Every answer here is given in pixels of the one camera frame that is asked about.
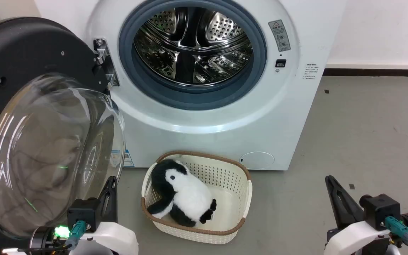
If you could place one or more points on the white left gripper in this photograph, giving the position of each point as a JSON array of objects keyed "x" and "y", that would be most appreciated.
[{"x": 113, "y": 239}]

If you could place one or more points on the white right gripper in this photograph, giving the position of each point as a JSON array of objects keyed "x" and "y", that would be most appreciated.
[{"x": 356, "y": 239}]

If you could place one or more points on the black washer door with glass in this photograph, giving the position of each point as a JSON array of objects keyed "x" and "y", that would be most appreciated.
[{"x": 30, "y": 106}]

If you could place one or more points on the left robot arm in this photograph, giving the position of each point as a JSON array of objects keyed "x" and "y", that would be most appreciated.
[{"x": 39, "y": 241}]

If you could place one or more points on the white front-load washing machine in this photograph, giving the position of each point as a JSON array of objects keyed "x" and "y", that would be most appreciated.
[{"x": 278, "y": 117}]

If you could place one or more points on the metal door hinge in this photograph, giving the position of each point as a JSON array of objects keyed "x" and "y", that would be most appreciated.
[{"x": 104, "y": 58}]

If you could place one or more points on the black door latch slot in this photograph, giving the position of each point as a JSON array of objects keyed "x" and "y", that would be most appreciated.
[{"x": 280, "y": 63}]

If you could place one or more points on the blue white energy label sticker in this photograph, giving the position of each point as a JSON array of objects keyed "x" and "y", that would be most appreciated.
[{"x": 127, "y": 158}]

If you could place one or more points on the black white penguin plush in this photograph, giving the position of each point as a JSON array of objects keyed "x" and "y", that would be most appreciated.
[{"x": 186, "y": 194}]

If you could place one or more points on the round white filter cover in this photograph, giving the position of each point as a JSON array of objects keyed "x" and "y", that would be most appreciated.
[{"x": 257, "y": 160}]

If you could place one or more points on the cream laundry basket brown rim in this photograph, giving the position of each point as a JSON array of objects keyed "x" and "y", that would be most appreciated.
[{"x": 232, "y": 187}]

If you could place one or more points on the grey warning sticker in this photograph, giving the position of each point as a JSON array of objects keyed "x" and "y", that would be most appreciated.
[{"x": 279, "y": 35}]

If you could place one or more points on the stainless steel washer drum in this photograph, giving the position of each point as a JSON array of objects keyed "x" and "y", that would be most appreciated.
[{"x": 193, "y": 42}]

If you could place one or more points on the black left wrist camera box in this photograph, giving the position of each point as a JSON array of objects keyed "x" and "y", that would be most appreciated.
[{"x": 83, "y": 214}]

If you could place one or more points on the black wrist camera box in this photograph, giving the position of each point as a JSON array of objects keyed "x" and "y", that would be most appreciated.
[
  {"x": 83, "y": 214},
  {"x": 381, "y": 210}
]

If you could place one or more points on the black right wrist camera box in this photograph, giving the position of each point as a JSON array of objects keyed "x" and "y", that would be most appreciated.
[{"x": 381, "y": 210}]

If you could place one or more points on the black wall baseboard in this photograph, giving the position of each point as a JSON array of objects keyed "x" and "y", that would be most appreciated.
[{"x": 377, "y": 72}]

